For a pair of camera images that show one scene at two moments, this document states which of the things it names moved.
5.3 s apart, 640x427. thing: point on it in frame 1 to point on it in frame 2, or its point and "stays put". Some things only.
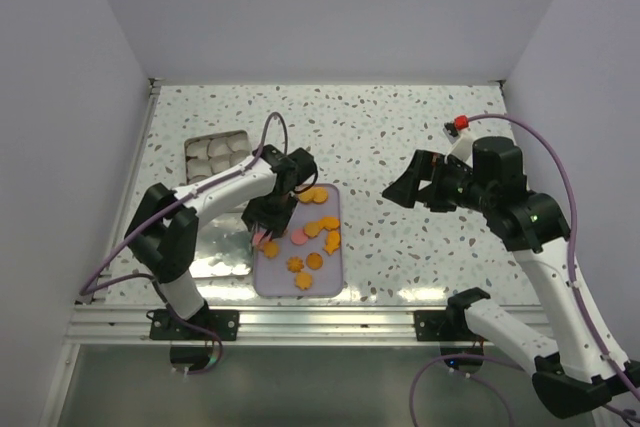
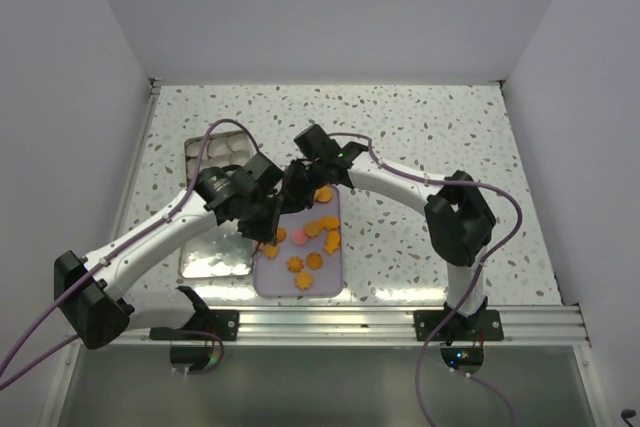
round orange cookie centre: x=311 y=229 stays put
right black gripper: x=406 y=188 to x=295 y=199
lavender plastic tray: x=306 y=260 stays put
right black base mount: x=450 y=325 stays put
